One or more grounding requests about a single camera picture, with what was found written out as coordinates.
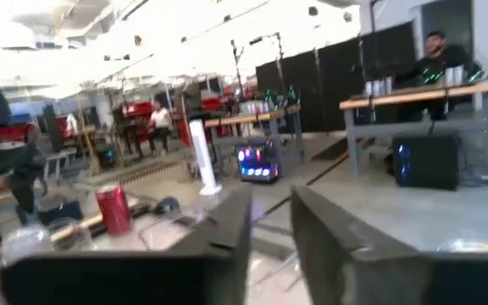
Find clear plastic container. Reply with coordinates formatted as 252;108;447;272
136;202;488;297
0;218;95;266

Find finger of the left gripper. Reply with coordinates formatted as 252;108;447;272
8;169;49;226

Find standing person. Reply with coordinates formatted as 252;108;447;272
146;100;175;157

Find seated person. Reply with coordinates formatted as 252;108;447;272
394;29;485;122

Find wooden workbench grey legs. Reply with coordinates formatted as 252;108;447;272
203;103;305;173
338;78;488;179

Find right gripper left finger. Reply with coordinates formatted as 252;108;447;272
0;186;254;305

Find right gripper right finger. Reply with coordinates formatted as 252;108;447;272
290;185;488;305

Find black computer tower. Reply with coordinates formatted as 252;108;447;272
391;132;462;192

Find red tool cabinet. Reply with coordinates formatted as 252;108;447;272
119;100;155;130

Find computer tower coloured lights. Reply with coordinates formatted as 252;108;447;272
234;141;282;185

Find white tower fan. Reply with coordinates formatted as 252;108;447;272
187;119;224;197

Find red can with black script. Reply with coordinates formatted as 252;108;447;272
94;182;134;237

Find black partition wall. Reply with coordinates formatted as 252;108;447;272
254;20;418;133

